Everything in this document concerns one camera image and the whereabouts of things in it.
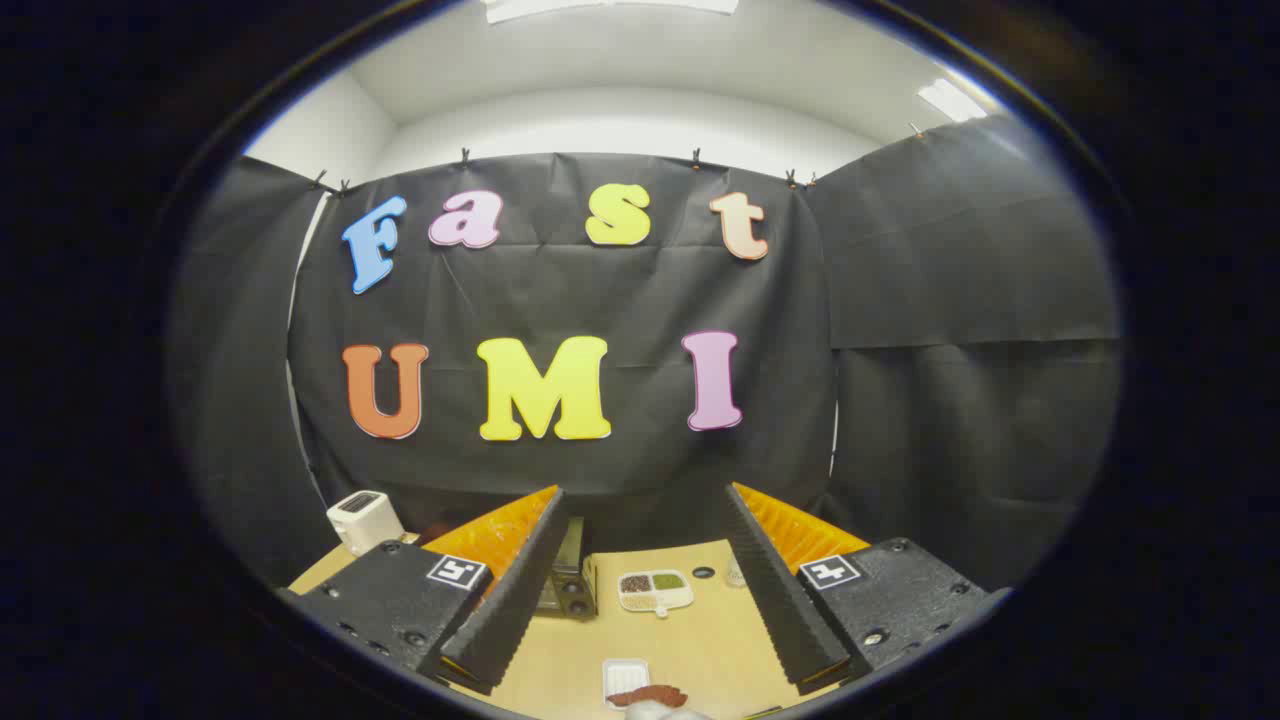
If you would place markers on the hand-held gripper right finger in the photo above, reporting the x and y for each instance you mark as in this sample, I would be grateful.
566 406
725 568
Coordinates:
785 600

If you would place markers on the white ribbed tray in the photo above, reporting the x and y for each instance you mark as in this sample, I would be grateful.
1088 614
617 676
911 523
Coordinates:
622 675

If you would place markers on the white divided dish with beans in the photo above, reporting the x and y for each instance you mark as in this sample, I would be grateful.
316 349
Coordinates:
655 590

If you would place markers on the white toaster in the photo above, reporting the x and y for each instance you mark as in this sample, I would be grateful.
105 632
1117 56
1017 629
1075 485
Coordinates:
362 520

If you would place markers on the long ceiling light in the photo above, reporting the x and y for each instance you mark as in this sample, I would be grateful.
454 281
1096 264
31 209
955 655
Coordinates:
610 6

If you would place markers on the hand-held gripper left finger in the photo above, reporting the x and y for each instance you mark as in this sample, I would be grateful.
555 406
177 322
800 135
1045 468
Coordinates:
505 600

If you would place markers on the red meat steak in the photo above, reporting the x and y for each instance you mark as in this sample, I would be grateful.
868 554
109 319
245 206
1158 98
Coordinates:
655 695

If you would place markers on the small ceiling light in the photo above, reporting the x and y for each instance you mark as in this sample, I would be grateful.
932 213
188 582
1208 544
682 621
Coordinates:
950 100

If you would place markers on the black toaster oven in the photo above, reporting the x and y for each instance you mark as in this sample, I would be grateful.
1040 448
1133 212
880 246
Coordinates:
572 575

